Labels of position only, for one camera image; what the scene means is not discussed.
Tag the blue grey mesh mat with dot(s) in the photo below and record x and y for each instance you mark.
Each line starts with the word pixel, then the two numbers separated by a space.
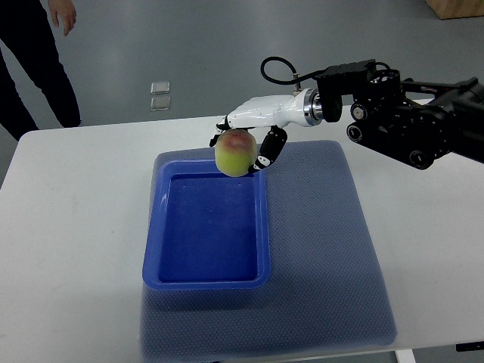
pixel 325 290

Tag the wooden box corner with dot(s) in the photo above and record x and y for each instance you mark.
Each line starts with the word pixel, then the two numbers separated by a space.
pixel 456 9

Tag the green red peach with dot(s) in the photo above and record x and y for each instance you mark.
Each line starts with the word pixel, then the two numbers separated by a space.
pixel 235 152

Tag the upper floor metal plate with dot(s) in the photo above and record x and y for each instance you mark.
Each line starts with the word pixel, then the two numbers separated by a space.
pixel 160 87

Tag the white table leg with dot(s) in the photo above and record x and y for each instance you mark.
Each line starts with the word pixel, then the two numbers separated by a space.
pixel 405 356

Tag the bystander bare hand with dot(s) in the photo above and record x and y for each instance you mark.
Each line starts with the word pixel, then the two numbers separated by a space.
pixel 63 14

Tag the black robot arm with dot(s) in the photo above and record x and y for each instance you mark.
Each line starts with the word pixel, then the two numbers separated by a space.
pixel 413 122

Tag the blue plastic tray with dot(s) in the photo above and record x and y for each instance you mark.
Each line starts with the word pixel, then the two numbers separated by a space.
pixel 207 231

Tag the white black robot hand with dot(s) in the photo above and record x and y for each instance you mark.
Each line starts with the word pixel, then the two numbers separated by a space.
pixel 266 117

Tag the person in dark trousers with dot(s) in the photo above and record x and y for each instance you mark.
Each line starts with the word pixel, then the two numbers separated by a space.
pixel 26 32

